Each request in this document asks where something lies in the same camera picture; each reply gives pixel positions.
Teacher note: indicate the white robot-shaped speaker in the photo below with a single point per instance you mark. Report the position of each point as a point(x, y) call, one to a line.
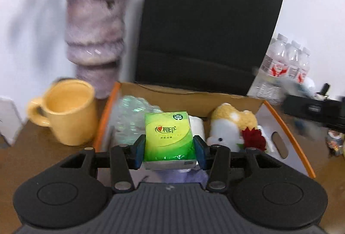
point(309, 87)

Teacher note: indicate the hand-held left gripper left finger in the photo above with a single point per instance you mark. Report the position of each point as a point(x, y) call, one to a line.
point(140, 151)

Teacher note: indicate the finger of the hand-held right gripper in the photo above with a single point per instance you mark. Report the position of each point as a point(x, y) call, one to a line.
point(304, 108)

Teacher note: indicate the clear water bottle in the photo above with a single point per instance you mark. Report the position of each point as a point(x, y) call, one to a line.
point(304, 67)
point(272, 67)
point(293, 61)

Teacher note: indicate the white toilet paper roll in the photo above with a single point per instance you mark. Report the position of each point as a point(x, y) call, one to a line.
point(197, 126)

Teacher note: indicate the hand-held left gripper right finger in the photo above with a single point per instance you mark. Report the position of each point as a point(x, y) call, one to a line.
point(199, 151)

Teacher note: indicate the clear bubble wrap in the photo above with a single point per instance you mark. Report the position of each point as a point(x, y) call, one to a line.
point(132, 118)

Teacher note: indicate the yellow mug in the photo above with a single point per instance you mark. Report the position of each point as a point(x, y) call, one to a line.
point(70, 115)

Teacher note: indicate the snack packet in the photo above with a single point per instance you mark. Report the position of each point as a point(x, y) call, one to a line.
point(335, 142)

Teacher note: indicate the yellow and white plush toy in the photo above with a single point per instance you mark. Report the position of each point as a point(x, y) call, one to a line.
point(231, 123)

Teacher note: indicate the red fabric rose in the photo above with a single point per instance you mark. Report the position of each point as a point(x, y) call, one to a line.
point(253, 139)

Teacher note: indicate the green tissue pack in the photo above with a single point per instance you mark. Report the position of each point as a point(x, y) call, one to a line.
point(167, 142)

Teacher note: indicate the small black device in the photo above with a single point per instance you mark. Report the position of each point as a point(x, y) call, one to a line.
point(323, 91)

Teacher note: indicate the orange cardboard box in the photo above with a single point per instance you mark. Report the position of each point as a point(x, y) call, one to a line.
point(188, 99)

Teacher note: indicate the black board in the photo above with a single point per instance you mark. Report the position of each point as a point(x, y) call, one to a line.
point(210, 29)

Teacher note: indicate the purple textured vase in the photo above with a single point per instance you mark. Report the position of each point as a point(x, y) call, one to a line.
point(94, 42)

